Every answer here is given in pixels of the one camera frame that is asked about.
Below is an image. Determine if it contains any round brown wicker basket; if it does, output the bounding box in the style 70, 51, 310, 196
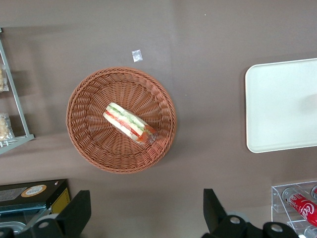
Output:
65, 66, 177, 174

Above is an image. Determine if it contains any grey wire display rack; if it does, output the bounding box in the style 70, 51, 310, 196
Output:
0, 27, 35, 156

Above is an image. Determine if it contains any clear acrylic bottle rack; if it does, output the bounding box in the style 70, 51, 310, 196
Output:
271, 180, 317, 238

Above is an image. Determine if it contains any plastic-wrapped triangle sandwich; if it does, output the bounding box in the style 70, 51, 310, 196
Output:
103, 102, 159, 145

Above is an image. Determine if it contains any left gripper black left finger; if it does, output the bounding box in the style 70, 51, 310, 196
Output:
21, 190, 92, 238

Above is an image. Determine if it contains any beige plastic tray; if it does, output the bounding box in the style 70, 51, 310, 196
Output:
245, 58, 317, 154

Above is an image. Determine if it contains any black food warmer cabinet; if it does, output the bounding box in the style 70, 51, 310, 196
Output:
0, 178, 72, 238

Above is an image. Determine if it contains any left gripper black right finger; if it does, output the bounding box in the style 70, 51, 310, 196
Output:
202, 188, 251, 238

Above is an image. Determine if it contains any clear bag of crackers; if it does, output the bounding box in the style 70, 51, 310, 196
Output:
0, 113, 13, 141
0, 64, 9, 93

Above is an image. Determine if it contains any steel warmer pan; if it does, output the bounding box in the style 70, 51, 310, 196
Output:
0, 219, 27, 237

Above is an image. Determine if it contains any brown table cover sheet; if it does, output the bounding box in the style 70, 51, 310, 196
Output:
0, 0, 317, 238

